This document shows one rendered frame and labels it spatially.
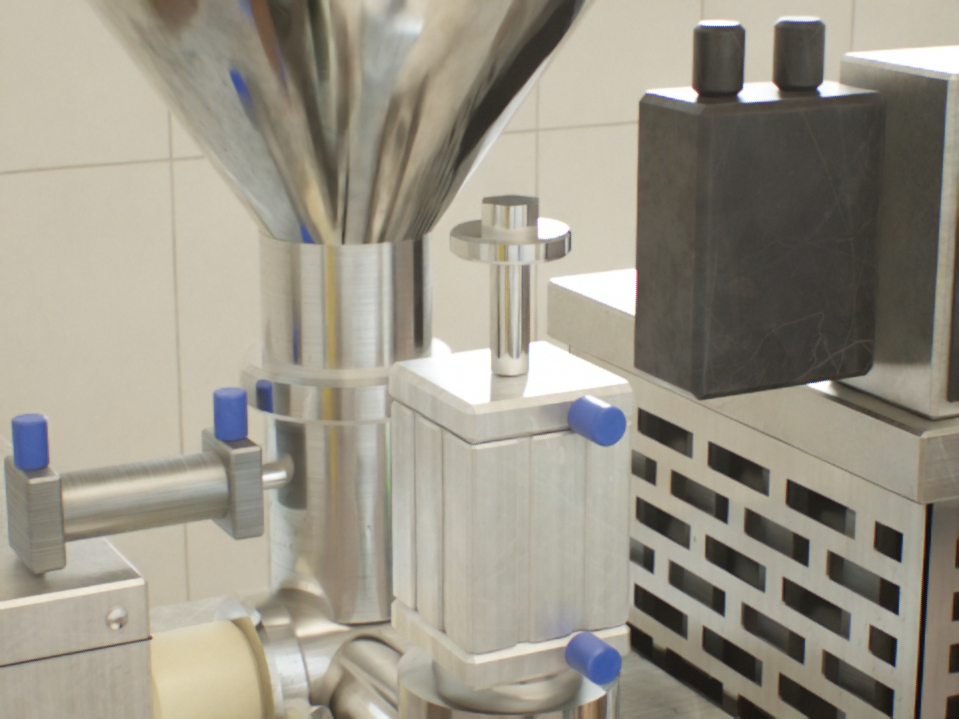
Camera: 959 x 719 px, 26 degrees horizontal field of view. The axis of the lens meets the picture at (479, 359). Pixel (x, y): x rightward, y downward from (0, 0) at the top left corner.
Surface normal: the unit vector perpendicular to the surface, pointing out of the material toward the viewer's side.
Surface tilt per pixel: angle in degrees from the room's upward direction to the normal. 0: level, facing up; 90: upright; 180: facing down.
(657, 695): 0
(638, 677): 0
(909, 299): 90
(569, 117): 90
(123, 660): 90
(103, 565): 0
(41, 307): 90
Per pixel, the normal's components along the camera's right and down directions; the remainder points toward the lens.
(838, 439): -0.89, 0.12
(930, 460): 0.46, 0.23
